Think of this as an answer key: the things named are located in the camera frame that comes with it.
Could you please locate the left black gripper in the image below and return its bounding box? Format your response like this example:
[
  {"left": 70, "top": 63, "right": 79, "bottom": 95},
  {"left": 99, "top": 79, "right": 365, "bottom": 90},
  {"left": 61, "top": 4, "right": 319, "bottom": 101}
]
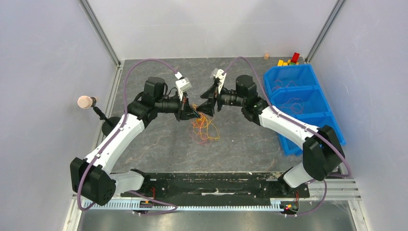
[{"left": 155, "top": 90, "right": 200, "bottom": 122}]

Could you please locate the yellow cable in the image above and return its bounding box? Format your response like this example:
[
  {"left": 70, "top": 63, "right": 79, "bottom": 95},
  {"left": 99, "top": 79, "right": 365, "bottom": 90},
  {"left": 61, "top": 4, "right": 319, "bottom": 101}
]
[{"left": 191, "top": 105, "right": 220, "bottom": 142}]

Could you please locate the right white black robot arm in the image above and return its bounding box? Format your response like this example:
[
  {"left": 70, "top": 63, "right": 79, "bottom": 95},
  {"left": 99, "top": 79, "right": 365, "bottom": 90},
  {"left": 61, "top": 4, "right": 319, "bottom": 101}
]
[{"left": 197, "top": 75, "right": 345, "bottom": 196}]

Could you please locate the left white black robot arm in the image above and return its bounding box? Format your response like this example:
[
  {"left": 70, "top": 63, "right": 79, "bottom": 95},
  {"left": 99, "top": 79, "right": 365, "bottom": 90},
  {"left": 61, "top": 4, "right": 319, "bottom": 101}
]
[{"left": 70, "top": 77, "right": 199, "bottom": 205}]

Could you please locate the yellow toy block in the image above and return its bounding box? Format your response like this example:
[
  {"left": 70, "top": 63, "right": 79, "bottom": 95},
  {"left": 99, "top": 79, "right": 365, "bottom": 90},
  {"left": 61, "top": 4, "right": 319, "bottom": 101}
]
[{"left": 277, "top": 60, "right": 288, "bottom": 66}]

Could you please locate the blue plastic bin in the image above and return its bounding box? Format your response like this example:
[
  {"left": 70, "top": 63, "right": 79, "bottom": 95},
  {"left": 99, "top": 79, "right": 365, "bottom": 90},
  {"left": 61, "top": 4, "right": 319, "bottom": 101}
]
[{"left": 263, "top": 64, "right": 346, "bottom": 145}]

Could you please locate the red toy block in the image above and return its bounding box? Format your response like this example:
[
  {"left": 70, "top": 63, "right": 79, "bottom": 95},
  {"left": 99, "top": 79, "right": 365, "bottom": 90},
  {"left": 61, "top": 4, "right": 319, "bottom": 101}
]
[{"left": 290, "top": 52, "right": 300, "bottom": 64}]

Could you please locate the pink microphone on stand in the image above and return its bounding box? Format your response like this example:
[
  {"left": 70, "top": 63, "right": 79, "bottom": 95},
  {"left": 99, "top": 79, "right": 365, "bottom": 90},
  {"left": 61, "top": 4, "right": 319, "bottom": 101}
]
[{"left": 77, "top": 95, "right": 121, "bottom": 137}]

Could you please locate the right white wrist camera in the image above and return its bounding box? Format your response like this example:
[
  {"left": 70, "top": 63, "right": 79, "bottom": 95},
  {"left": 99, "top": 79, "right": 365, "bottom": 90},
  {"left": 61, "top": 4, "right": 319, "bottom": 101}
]
[{"left": 212, "top": 68, "right": 226, "bottom": 94}]

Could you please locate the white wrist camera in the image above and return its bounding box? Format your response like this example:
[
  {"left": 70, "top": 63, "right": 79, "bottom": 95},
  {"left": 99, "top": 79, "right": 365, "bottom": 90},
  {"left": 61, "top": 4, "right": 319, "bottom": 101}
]
[
  {"left": 212, "top": 68, "right": 226, "bottom": 94},
  {"left": 175, "top": 72, "right": 192, "bottom": 101}
]

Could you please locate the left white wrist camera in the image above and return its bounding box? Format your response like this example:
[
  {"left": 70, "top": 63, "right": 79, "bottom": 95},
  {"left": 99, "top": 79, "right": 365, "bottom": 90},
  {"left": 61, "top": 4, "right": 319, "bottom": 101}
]
[{"left": 175, "top": 72, "right": 192, "bottom": 101}]

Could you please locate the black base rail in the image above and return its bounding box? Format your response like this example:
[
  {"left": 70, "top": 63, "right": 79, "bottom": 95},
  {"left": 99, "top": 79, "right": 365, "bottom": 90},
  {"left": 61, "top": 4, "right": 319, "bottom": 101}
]
[{"left": 137, "top": 172, "right": 310, "bottom": 206}]

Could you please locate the white toothed cable duct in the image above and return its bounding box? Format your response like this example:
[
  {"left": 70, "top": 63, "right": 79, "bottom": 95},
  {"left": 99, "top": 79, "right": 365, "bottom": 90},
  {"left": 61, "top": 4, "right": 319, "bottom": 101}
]
[{"left": 91, "top": 198, "right": 284, "bottom": 212}]

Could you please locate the left aluminium corner post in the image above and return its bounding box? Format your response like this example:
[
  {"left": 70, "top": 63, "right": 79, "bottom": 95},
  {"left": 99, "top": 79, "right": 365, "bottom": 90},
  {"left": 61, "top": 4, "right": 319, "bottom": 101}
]
[{"left": 78, "top": 0, "right": 121, "bottom": 66}]

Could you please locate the aluminium corner post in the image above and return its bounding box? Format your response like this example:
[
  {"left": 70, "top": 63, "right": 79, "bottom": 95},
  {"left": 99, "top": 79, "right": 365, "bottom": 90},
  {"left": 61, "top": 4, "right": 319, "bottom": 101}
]
[
  {"left": 305, "top": 0, "right": 347, "bottom": 63},
  {"left": 78, "top": 0, "right": 121, "bottom": 66}
]

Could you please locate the right aluminium corner post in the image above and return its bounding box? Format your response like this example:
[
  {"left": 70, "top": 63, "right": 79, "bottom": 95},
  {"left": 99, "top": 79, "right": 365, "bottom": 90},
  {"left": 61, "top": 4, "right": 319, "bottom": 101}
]
[{"left": 305, "top": 0, "right": 347, "bottom": 63}]

